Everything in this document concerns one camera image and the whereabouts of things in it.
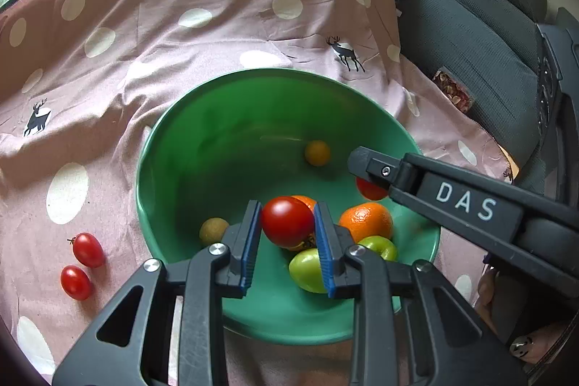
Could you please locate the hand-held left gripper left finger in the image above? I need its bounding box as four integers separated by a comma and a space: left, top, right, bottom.
51, 200, 264, 386

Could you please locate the person's right hand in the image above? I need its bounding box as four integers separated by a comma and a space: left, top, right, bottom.
476, 267, 577, 365

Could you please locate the pink polka dot blanket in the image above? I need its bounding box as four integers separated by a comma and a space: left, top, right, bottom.
0, 0, 519, 386

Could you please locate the red snack packet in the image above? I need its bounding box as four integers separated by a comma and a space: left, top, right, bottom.
432, 69, 476, 113

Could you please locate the green oval fruit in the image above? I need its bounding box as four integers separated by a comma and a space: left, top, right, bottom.
288, 248, 329, 294
357, 235, 399, 262

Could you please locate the green bowl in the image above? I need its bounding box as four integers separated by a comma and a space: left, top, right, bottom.
136, 68, 441, 346

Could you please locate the orange mandarin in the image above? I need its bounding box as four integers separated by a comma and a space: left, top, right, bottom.
339, 202, 394, 244
283, 195, 318, 253

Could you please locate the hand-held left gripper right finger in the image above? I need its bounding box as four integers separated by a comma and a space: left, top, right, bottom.
312, 200, 529, 386

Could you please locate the grey sofa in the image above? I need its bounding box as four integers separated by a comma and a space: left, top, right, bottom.
398, 0, 579, 188

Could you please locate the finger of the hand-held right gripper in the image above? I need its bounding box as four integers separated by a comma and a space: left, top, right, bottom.
347, 145, 424, 202

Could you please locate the red cherry tomato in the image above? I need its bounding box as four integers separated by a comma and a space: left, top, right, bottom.
72, 232, 106, 268
356, 175, 390, 201
261, 196, 316, 249
60, 265, 94, 301

